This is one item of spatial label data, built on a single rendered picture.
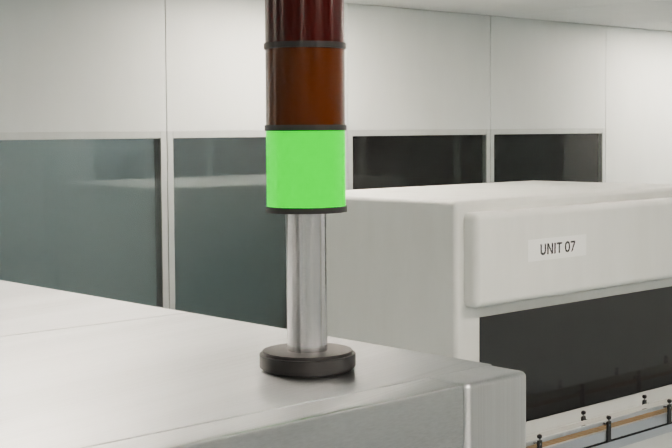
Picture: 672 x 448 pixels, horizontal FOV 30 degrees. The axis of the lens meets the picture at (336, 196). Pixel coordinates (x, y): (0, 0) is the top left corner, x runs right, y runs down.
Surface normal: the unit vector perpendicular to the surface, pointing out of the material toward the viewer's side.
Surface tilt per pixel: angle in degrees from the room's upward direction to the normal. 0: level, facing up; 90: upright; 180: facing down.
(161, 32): 90
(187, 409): 0
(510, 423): 90
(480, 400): 90
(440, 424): 90
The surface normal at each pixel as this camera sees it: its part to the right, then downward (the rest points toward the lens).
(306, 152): 0.04, 0.05
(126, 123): 0.68, 0.04
